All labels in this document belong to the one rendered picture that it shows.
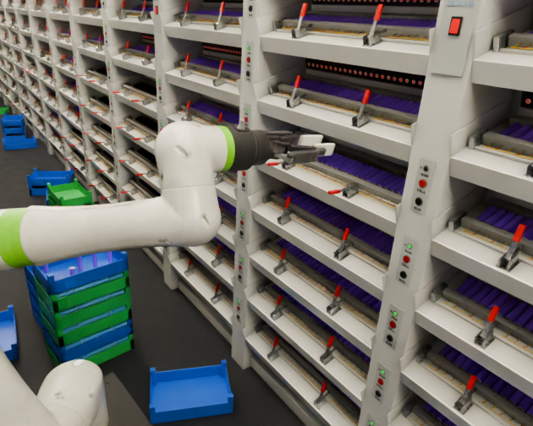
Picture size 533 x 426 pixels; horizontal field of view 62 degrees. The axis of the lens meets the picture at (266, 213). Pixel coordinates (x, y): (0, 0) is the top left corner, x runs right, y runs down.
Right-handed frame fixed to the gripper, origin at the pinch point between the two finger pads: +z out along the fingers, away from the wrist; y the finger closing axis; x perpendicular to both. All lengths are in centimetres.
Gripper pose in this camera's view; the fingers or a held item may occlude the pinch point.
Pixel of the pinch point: (316, 145)
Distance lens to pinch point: 106.5
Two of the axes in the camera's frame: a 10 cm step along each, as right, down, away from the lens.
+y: -5.6, -5.3, 6.4
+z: 8.0, -1.2, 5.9
